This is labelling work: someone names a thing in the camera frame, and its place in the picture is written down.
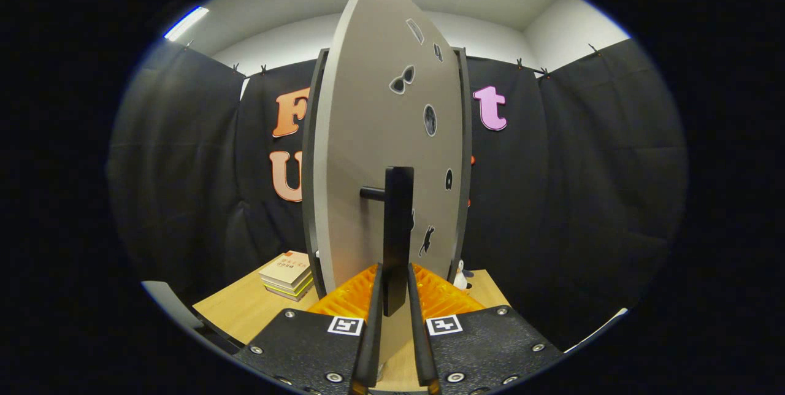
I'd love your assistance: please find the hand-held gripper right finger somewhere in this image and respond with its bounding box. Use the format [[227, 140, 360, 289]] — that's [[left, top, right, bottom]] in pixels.
[[408, 262, 564, 395]]

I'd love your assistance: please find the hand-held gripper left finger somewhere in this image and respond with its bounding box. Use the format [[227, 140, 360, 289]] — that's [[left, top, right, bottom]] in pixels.
[[236, 263, 384, 395]]

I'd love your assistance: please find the black door handle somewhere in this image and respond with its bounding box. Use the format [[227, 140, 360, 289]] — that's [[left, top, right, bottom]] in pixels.
[[359, 166, 415, 317]]

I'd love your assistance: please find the dark grey shoe cabinet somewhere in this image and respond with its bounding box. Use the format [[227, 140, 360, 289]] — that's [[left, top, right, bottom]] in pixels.
[[301, 47, 474, 301]]

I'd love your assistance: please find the beige shoe cabinet door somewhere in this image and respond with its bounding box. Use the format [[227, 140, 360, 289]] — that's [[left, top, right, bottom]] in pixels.
[[313, 0, 465, 365]]

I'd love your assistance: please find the small white penguin figurine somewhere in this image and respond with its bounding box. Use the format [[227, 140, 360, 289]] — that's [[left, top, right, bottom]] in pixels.
[[453, 260, 474, 291]]

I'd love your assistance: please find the stack of books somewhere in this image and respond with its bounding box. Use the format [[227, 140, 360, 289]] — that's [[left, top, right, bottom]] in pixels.
[[258, 251, 315, 302]]

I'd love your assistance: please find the black backdrop cloth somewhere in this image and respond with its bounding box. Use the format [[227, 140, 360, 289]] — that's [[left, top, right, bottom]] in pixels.
[[107, 39, 687, 347]]

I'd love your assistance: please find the row of black cloth clips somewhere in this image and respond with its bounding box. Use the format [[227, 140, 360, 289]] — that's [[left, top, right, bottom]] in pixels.
[[184, 39, 605, 77]]

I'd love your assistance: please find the long ceiling light strip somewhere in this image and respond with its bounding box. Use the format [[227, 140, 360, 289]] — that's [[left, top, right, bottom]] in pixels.
[[164, 6, 209, 41]]

